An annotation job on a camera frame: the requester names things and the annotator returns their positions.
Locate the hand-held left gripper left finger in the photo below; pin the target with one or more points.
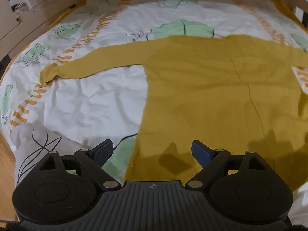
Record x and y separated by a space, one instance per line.
104 151

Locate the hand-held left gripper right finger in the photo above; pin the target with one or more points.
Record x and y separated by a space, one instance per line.
201 153

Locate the mustard yellow sweater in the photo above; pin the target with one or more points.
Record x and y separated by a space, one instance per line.
204 77

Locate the white printed duvet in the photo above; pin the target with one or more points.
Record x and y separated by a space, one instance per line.
96 96

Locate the yellow bed sheet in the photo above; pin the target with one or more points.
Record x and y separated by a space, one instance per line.
285 8

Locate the wooden bed frame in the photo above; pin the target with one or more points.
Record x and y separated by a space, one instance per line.
48 0

